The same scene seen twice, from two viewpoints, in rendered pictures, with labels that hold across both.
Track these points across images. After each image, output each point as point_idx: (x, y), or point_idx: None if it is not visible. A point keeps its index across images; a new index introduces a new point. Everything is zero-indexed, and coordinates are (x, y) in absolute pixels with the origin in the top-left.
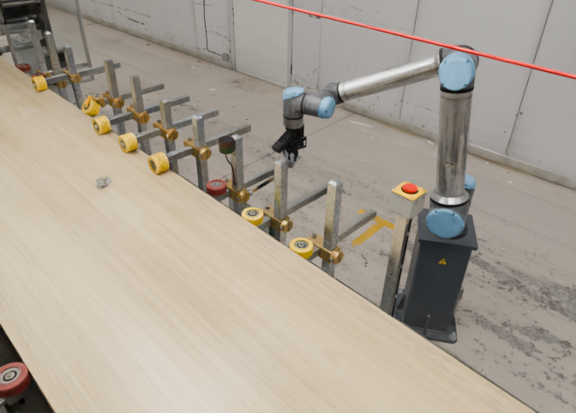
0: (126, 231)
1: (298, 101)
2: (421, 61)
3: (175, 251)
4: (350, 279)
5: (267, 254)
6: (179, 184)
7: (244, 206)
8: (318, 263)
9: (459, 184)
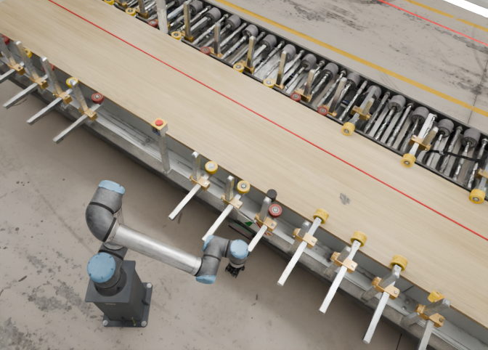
0: (303, 162)
1: (232, 240)
2: (129, 230)
3: (271, 153)
4: (182, 332)
5: (227, 157)
6: (298, 206)
7: None
8: (210, 348)
9: None
